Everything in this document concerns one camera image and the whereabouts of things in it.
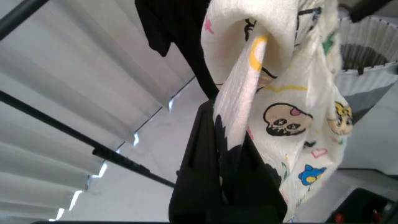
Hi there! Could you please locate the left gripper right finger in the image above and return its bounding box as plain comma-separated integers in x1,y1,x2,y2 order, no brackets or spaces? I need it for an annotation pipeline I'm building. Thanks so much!
223,136,287,222

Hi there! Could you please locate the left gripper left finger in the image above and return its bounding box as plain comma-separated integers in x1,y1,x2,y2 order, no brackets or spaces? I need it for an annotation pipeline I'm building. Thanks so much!
169,100,225,222

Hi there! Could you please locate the cream printed garment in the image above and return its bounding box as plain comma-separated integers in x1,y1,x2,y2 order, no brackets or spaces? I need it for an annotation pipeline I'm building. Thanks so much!
200,0,354,223

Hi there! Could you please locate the black short-sleeved shirt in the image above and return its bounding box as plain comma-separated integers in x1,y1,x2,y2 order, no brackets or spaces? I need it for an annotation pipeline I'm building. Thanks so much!
134,0,220,101

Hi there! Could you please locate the black clothes rack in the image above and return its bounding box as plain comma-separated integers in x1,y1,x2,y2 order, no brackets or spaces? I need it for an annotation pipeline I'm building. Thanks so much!
0,0,177,189

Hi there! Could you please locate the white laundry basket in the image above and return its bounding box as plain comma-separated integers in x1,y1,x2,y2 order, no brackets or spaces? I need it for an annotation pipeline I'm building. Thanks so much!
334,15,398,125

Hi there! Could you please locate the white curtain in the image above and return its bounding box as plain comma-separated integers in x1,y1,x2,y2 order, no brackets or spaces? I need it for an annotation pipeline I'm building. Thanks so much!
0,0,200,222

